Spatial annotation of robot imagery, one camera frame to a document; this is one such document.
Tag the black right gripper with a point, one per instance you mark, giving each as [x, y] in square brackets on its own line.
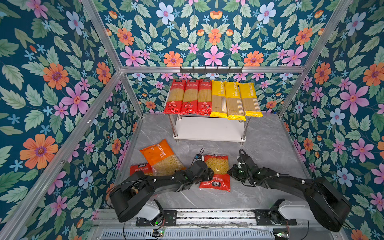
[232, 172]

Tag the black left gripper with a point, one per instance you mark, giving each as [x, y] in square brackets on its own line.
[209, 174]

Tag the red fusilli bag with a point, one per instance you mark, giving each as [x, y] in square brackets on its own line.
[221, 179]

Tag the orange macaroni bag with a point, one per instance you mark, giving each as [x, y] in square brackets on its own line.
[162, 159]

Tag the red macaroni bag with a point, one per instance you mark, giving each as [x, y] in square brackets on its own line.
[144, 167]

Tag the yellow spaghetti bag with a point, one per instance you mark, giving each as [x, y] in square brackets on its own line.
[249, 100]
[219, 103]
[235, 108]

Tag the red spaghetti bag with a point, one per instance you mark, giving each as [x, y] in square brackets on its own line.
[204, 106]
[190, 100]
[175, 98]

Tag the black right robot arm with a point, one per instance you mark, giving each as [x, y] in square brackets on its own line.
[329, 206]

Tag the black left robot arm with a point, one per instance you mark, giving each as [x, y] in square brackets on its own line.
[130, 196]

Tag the white two-tier shelf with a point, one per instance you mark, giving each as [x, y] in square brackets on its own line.
[205, 128]

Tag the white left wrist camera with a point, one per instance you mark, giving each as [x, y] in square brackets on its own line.
[199, 157]

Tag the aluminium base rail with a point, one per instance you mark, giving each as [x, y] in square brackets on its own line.
[219, 217]

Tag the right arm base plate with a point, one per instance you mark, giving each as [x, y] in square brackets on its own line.
[268, 218]

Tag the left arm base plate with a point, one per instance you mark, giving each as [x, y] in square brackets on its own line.
[164, 219]

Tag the black hook rail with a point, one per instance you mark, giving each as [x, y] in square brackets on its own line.
[211, 70]

